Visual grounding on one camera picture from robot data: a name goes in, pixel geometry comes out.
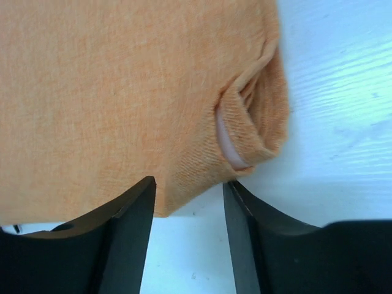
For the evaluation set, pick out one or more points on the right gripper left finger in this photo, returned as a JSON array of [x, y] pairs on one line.
[[103, 251]]

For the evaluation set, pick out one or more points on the orange cloth placemat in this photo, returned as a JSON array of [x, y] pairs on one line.
[[96, 95]]

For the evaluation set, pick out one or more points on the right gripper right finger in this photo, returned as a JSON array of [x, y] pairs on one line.
[[272, 252]]

